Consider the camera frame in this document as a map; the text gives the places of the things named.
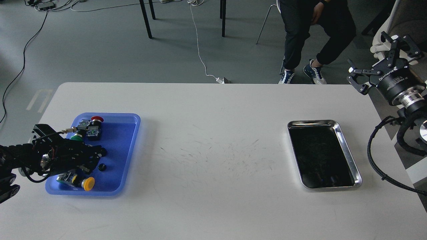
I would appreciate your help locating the silver metal tray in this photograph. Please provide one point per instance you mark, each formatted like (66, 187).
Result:
(323, 158)

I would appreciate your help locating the white power adapter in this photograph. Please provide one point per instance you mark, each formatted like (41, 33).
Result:
(222, 80)

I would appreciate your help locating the black power strip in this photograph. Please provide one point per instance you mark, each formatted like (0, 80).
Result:
(44, 6)

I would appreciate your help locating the green push button switch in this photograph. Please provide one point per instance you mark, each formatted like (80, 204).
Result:
(78, 137)

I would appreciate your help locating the black table leg left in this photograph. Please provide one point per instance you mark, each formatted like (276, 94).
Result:
(145, 16)

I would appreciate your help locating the black table leg right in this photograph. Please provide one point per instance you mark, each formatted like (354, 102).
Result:
(223, 16)

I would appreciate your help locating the small black gear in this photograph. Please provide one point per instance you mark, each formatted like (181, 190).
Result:
(102, 167)

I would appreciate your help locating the white office chair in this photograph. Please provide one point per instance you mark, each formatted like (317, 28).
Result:
(408, 17)

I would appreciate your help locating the red push button switch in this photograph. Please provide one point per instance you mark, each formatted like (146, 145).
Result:
(92, 129)

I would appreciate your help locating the grey metal chair leg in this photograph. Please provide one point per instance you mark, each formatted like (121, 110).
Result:
(264, 22)

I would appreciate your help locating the black table leg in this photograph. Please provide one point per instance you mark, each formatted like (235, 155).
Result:
(223, 16)
(145, 16)

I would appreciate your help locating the yellow push button switch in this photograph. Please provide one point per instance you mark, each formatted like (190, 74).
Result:
(72, 179)

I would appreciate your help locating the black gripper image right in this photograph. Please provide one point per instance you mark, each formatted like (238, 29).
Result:
(397, 81)

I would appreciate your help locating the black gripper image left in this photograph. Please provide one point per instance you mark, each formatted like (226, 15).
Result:
(56, 155)

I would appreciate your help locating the blue plastic tray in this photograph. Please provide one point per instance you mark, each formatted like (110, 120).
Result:
(119, 132)

